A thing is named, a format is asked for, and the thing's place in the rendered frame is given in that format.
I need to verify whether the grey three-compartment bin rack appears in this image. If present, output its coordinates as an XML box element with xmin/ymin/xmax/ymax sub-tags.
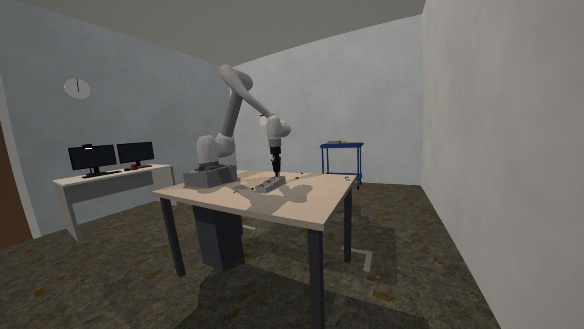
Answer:
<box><xmin>255</xmin><ymin>176</ymin><xmax>286</xmax><ymax>193</ymax></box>

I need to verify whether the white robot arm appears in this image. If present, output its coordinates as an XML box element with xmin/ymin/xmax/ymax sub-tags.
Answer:
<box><xmin>194</xmin><ymin>64</ymin><xmax>291</xmax><ymax>171</ymax></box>

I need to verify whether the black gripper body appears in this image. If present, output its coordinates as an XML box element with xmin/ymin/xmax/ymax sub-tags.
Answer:
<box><xmin>270</xmin><ymin>147</ymin><xmax>281</xmax><ymax>162</ymax></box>

